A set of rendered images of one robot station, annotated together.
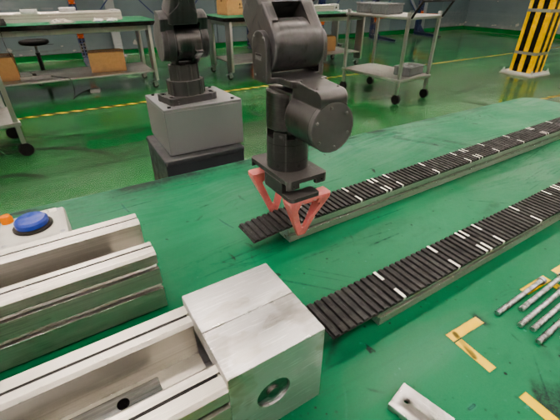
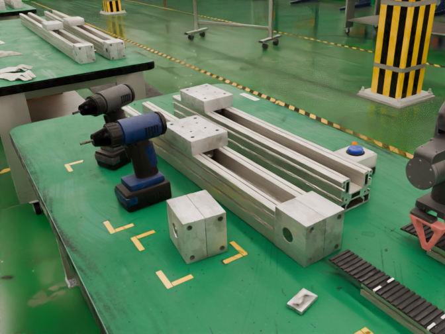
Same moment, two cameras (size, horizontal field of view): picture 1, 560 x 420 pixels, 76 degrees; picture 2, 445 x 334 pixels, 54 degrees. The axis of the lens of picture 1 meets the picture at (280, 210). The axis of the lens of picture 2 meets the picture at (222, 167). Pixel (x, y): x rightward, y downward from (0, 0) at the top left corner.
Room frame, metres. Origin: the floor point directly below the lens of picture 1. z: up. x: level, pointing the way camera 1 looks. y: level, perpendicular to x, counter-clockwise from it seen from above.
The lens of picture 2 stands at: (0.05, -0.70, 1.34)
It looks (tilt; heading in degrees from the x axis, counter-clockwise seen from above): 27 degrees down; 90
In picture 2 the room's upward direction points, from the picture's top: 3 degrees counter-clockwise
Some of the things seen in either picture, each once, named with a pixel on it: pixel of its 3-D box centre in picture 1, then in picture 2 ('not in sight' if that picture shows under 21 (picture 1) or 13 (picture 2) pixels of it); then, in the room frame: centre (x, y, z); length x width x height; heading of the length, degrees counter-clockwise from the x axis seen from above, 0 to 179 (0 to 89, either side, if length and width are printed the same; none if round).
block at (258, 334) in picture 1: (246, 337); (312, 225); (0.23, 0.03, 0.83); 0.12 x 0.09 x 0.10; 32
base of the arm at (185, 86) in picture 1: (185, 82); not in sight; (0.89, 0.22, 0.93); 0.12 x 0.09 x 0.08; 129
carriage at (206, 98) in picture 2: not in sight; (206, 101); (0.02, 0.72, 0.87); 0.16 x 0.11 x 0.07; 122
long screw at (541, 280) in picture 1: (521, 295); not in sight; (0.33, -0.31, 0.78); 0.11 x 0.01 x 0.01; 122
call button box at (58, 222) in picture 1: (41, 246); (351, 163); (0.40, 0.33, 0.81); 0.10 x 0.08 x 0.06; 32
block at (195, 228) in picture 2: not in sight; (202, 224); (0.01, 0.06, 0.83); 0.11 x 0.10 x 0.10; 24
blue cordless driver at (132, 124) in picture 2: not in sight; (128, 164); (-0.16, 0.23, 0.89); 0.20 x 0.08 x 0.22; 33
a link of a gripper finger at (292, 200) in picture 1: (296, 203); (434, 226); (0.45, -0.02, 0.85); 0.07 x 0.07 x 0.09; 32
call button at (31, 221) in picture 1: (32, 223); (355, 150); (0.41, 0.34, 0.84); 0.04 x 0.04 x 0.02
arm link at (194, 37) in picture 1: (185, 47); not in sight; (0.87, 0.21, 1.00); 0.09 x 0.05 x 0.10; 29
